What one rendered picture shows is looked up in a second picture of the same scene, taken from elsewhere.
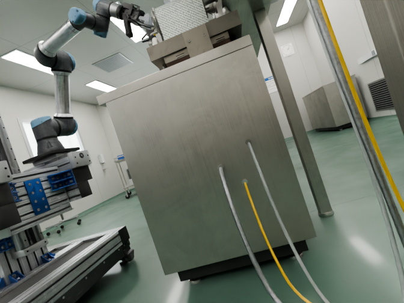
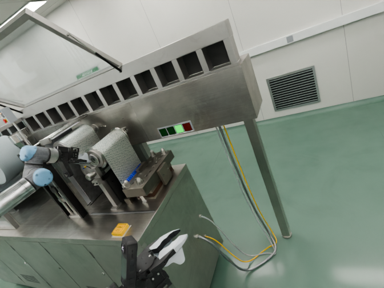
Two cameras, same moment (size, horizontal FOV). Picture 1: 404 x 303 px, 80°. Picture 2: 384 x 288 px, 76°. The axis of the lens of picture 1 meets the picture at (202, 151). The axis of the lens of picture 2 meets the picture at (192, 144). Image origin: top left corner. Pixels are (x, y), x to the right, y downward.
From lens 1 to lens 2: 1.58 m
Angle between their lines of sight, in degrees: 69
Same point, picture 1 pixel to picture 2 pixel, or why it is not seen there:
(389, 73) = (267, 182)
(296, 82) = not seen: outside the picture
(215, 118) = (188, 212)
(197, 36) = (165, 171)
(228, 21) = (170, 157)
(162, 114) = (172, 226)
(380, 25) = (266, 173)
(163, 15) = (108, 154)
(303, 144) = not seen: hidden behind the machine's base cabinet
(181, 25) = (121, 158)
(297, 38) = not seen: outside the picture
